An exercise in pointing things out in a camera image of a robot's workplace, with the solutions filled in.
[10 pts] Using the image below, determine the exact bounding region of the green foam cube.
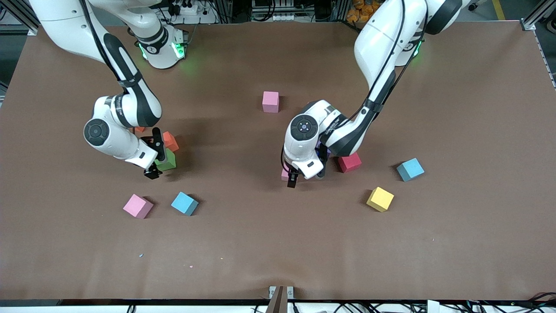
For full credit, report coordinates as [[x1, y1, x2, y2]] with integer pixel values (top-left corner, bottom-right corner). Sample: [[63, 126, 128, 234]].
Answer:
[[155, 149, 177, 172]]

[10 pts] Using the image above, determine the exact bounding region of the blue foam cube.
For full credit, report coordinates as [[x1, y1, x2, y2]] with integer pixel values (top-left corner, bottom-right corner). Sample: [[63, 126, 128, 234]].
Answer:
[[396, 157, 425, 182], [171, 192, 199, 216]]

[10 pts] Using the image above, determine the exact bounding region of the red foam cube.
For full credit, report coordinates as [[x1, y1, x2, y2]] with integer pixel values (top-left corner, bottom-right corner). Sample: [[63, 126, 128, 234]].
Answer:
[[338, 152, 362, 173]]

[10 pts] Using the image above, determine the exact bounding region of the brown table cover sheet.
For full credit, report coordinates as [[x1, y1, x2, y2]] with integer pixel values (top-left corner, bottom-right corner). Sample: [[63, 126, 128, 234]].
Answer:
[[0, 21, 556, 300]]

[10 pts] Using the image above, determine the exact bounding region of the yellow foam cube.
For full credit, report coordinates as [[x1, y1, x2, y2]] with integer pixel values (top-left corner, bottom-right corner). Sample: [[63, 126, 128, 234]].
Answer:
[[366, 186, 395, 213]]

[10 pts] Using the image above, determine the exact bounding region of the pile of orange objects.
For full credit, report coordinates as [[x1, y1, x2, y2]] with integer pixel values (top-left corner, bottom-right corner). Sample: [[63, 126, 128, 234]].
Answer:
[[346, 0, 378, 24]]

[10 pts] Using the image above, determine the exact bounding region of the metal table edge bracket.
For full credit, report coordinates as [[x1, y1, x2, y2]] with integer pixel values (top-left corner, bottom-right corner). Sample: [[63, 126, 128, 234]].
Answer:
[[268, 286, 295, 313]]

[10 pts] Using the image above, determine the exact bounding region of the aluminium frame profile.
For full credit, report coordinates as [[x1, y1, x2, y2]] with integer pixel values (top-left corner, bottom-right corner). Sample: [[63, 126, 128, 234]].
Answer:
[[0, 0, 39, 36], [520, 0, 556, 32]]

